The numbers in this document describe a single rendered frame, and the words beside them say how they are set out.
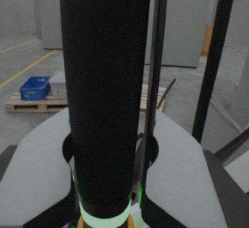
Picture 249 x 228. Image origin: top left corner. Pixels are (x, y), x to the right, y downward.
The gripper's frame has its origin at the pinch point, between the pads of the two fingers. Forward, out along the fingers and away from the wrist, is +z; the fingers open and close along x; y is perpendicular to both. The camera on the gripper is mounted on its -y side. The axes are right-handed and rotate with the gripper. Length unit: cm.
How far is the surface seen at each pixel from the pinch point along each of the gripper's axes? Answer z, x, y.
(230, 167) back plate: 22.3, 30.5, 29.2
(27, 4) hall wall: 1229, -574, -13
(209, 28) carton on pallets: 731, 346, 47
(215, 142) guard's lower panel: 89, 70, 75
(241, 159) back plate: 22.2, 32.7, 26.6
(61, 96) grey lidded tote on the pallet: 266, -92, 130
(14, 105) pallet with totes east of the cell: 246, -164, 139
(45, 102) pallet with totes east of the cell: 255, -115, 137
